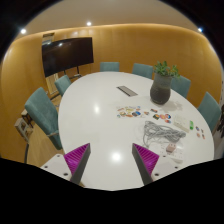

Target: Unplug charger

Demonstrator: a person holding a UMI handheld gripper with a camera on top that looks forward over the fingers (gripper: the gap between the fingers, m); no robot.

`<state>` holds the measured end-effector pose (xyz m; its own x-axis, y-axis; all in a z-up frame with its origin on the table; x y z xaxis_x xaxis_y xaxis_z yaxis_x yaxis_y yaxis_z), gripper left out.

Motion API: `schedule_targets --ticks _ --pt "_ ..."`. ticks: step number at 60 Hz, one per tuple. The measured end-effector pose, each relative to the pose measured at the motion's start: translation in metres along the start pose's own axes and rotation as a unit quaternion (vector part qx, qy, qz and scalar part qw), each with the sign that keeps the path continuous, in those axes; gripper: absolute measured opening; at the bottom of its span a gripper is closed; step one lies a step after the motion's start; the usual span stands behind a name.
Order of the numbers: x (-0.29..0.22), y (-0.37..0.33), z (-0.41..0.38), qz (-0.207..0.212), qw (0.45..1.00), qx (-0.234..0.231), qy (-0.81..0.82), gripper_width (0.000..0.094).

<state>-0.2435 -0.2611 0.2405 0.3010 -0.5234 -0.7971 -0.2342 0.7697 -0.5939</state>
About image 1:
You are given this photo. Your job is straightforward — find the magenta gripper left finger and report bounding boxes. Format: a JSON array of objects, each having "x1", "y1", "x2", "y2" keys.
[{"x1": 64, "y1": 143, "x2": 91, "y2": 184}]

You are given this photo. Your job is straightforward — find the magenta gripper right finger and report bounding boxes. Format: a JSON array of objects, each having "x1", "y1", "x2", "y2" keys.
[{"x1": 132, "y1": 143, "x2": 159, "y2": 185}]

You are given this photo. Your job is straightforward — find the pink charger plug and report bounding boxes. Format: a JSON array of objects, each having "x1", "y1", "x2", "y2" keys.
[{"x1": 166, "y1": 143, "x2": 176, "y2": 153}]

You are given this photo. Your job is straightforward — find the white power strip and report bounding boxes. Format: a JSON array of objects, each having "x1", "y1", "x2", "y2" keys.
[{"x1": 160, "y1": 143, "x2": 184, "y2": 163}]

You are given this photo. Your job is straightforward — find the white box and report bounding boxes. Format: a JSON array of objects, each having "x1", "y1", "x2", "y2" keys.
[{"x1": 174, "y1": 115, "x2": 190, "y2": 132}]

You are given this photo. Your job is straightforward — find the colourful sticker sheet left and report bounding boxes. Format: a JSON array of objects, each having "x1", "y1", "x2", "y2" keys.
[{"x1": 117, "y1": 106, "x2": 141, "y2": 118}]

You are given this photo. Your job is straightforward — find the green small object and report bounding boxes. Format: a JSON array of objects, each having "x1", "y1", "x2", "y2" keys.
[{"x1": 189, "y1": 121, "x2": 194, "y2": 130}]

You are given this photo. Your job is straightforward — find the teal chair near left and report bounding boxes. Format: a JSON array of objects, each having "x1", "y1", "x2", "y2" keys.
[{"x1": 25, "y1": 87, "x2": 62, "y2": 150}]

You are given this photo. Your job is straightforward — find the dark grey plant pot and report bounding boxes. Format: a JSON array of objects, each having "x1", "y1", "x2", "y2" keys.
[{"x1": 150, "y1": 74, "x2": 172, "y2": 105}]

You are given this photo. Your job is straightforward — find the teal chair far left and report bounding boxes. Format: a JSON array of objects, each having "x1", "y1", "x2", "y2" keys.
[{"x1": 55, "y1": 75, "x2": 71, "y2": 96}]

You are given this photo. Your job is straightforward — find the teal chair far right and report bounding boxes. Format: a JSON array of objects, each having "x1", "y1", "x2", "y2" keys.
[{"x1": 198, "y1": 92, "x2": 221, "y2": 131}]

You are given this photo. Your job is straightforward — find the teal chair behind plant right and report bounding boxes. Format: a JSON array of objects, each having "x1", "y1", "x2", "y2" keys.
[{"x1": 171, "y1": 76, "x2": 191, "y2": 98}]

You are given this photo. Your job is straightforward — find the teal chair behind plant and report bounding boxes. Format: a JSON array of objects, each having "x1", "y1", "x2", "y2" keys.
[
  {"x1": 132, "y1": 63, "x2": 153, "y2": 79},
  {"x1": 171, "y1": 76, "x2": 191, "y2": 98}
]

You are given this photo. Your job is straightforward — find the teal chair behind plant left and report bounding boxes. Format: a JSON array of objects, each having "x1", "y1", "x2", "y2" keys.
[{"x1": 132, "y1": 63, "x2": 153, "y2": 79}]

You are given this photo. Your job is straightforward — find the green potted plant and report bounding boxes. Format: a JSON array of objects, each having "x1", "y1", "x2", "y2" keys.
[{"x1": 154, "y1": 61, "x2": 180, "y2": 78}]

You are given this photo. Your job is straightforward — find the teal chair at head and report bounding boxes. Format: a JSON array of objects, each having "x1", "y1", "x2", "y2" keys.
[{"x1": 100, "y1": 62, "x2": 120, "y2": 72}]

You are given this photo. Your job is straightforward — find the coiled grey cable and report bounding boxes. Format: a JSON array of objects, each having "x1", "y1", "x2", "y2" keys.
[{"x1": 142, "y1": 120, "x2": 187, "y2": 147}]

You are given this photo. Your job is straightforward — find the grey table cable hatch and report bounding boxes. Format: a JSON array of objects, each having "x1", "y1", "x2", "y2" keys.
[{"x1": 117, "y1": 86, "x2": 138, "y2": 97}]

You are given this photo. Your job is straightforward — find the black wall television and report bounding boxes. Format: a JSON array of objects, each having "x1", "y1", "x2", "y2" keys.
[{"x1": 42, "y1": 37, "x2": 94, "y2": 77}]

